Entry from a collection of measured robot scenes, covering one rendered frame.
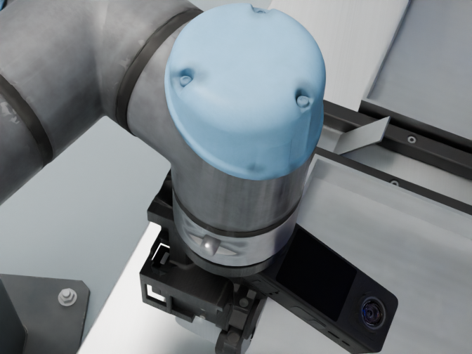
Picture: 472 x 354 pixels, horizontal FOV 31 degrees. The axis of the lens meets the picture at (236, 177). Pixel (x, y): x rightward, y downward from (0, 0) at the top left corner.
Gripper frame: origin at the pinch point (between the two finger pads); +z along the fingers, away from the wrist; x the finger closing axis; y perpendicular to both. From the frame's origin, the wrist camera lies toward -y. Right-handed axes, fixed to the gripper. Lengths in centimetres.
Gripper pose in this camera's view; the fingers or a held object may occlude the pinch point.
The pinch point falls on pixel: (245, 340)
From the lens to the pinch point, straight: 69.6
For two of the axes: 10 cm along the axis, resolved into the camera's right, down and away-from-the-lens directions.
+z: -0.5, 5.1, 8.6
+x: -4.0, 7.8, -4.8
